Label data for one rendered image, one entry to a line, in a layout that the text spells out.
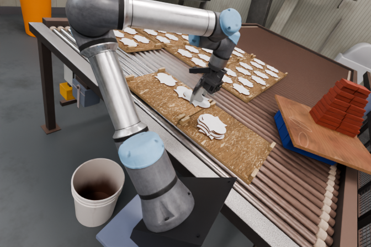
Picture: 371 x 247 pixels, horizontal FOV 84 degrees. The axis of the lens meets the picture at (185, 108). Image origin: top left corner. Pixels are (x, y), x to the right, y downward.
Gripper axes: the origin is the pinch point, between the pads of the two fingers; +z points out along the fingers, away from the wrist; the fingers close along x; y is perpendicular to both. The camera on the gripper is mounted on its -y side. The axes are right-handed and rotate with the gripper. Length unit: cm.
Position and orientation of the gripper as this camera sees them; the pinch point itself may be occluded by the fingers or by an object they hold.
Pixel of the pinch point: (196, 98)
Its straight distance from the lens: 100.4
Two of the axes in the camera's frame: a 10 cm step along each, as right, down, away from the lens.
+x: 6.0, -3.0, 7.4
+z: -3.2, 7.6, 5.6
